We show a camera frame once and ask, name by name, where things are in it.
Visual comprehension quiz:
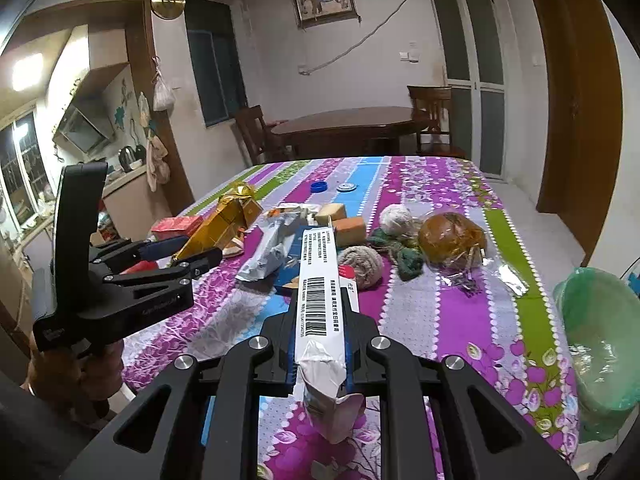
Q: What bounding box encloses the dark window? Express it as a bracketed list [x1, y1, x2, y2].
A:
[184, 0, 247, 127]

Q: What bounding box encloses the floral purple striped tablecloth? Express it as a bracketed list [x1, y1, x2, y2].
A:
[124, 156, 578, 460]

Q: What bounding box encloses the blue white long carton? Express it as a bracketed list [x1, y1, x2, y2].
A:
[292, 226, 364, 444]

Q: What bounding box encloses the white round lid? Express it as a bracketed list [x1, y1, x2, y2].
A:
[336, 182, 357, 193]

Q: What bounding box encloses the white yarn ball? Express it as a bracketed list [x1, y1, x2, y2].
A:
[380, 204, 416, 237]

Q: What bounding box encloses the clear plastic wrapper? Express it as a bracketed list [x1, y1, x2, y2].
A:
[440, 250, 529, 298]

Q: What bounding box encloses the dark wooden dining table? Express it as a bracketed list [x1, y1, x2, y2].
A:
[272, 106, 427, 158]

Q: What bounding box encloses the green yarn tangle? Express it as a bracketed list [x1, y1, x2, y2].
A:
[367, 228, 424, 282]

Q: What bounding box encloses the wall cable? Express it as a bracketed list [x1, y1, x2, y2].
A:
[298, 0, 430, 77]

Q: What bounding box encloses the brown bun in plastic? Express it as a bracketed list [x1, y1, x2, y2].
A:
[418, 211, 487, 272]

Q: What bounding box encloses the yellow sponge block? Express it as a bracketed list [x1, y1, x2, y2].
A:
[314, 203, 347, 226]

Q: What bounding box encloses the left hand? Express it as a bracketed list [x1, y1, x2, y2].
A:
[22, 334, 124, 426]

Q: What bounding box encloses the red small box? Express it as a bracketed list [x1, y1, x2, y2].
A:
[151, 216, 203, 240]

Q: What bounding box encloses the white silver foil bag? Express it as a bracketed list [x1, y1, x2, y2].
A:
[235, 205, 319, 283]

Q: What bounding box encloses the blue bottle cap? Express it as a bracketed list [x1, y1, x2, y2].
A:
[309, 181, 328, 194]

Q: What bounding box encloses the gold round wall clock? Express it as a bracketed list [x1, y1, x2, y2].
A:
[150, 0, 186, 21]

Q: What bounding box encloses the kitchen range hood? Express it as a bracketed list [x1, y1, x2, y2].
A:
[53, 98, 115, 157]

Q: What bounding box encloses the wooden chair left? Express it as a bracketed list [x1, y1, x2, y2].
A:
[234, 105, 292, 166]

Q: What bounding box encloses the wall light switch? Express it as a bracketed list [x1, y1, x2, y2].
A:
[399, 51, 420, 63]

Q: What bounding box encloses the framed wall picture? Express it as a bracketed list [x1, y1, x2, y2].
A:
[292, 0, 360, 29]

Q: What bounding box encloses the beige yarn ball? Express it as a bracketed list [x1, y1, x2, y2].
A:
[337, 245, 384, 290]

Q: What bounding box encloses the green lined trash bin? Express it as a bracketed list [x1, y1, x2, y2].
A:
[553, 268, 639, 443]

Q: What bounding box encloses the wooden chair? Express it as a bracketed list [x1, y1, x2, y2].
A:
[234, 105, 292, 166]
[408, 86, 466, 159]

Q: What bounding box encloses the glass double door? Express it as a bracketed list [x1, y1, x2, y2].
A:
[432, 0, 506, 177]

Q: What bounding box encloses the hanging plastic bag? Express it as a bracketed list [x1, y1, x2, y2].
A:
[152, 55, 176, 112]

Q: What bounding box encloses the wooden chair right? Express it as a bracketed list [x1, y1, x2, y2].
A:
[408, 86, 466, 159]

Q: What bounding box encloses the gold foil box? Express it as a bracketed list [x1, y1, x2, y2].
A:
[174, 181, 262, 261]

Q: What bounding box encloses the brown wooden door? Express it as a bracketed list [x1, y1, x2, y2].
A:
[533, 0, 623, 266]

